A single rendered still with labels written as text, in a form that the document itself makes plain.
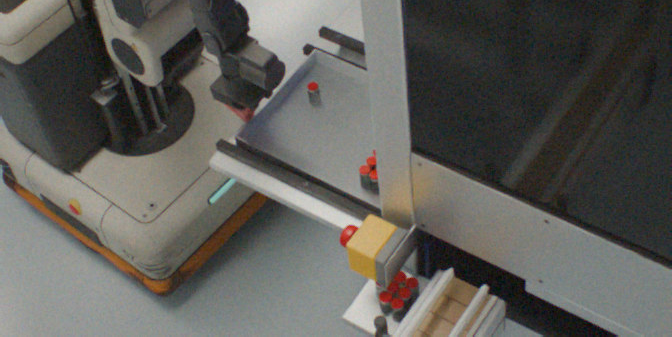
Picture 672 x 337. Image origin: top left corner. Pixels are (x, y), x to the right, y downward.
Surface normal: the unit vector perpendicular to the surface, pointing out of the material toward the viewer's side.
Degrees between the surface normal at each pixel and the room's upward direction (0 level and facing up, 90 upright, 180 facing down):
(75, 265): 0
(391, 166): 90
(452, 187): 90
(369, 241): 0
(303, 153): 0
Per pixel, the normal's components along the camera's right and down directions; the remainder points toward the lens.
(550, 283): -0.55, 0.68
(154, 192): -0.09, -0.63
